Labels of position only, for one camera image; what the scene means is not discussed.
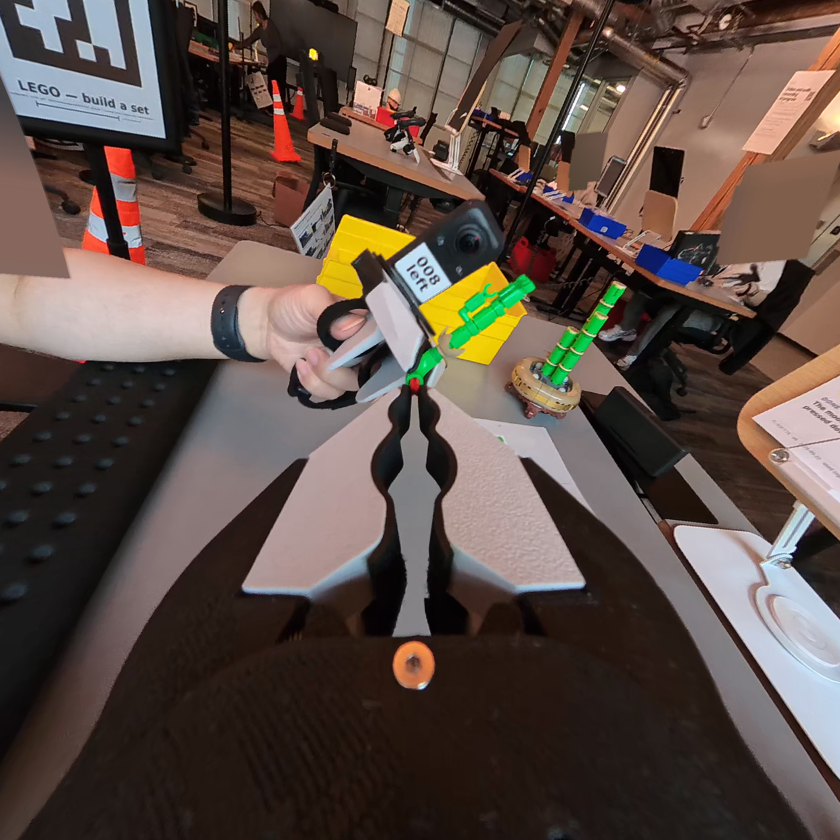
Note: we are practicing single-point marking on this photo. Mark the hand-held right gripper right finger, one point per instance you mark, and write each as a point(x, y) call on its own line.
point(505, 525)

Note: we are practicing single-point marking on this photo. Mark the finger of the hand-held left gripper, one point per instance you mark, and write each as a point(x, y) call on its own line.
point(380, 387)
point(400, 321)

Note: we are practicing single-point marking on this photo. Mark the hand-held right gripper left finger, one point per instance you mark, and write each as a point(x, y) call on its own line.
point(328, 525)

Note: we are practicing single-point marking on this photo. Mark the green lego bamboo branch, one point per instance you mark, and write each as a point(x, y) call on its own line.
point(499, 305)

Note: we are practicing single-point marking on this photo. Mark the person's left forearm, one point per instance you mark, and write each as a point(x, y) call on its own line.
point(118, 315)

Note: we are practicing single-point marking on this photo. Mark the lego instruction booklet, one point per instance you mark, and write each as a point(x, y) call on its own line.
point(531, 446)

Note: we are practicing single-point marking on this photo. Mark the lego bamboo pot model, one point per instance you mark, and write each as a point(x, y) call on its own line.
point(544, 387)

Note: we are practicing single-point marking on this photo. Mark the person's left hand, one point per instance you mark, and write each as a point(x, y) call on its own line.
point(289, 321)

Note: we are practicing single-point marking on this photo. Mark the yellow stacked storage bins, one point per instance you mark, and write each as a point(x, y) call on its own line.
point(358, 239)

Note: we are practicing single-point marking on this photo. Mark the red bin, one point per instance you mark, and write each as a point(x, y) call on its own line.
point(531, 261)

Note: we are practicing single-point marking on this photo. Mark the grey work table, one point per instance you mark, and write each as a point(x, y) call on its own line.
point(374, 157)

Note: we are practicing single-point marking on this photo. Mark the small black white robot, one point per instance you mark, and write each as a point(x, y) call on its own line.
point(403, 134)

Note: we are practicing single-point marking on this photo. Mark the printed photo board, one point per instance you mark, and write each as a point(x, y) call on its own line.
point(315, 226)

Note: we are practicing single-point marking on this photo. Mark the blue storage box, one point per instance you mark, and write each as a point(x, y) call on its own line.
point(669, 266)
point(600, 224)

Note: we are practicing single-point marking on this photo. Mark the brown cardboard box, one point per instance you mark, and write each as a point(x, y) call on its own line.
point(289, 200)

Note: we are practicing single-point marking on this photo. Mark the black rectangular box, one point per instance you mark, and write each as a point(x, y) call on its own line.
point(636, 430)

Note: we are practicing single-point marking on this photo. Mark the black wristband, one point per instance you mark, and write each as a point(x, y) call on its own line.
point(226, 328)

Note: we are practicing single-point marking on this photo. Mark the grey monitor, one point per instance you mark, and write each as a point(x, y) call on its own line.
point(610, 177)

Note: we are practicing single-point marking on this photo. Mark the thin black pole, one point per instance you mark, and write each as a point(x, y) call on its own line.
point(569, 108)

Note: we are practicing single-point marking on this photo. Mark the orange traffic cone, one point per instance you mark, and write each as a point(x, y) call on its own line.
point(128, 197)
point(298, 106)
point(283, 131)

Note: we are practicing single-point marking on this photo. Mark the black stanchion pole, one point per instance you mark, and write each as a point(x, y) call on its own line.
point(226, 203)

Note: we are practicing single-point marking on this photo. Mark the plywood chair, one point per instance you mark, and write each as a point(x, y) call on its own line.
point(659, 215)

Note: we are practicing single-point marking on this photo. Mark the black monitor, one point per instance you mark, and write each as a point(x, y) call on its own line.
point(666, 170)

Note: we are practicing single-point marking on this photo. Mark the printed instruction sheet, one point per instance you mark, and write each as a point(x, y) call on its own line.
point(814, 420)

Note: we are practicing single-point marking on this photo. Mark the white paper notice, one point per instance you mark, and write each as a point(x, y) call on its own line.
point(781, 111)

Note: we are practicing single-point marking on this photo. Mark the black framed marker sign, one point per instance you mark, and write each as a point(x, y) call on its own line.
point(65, 111)

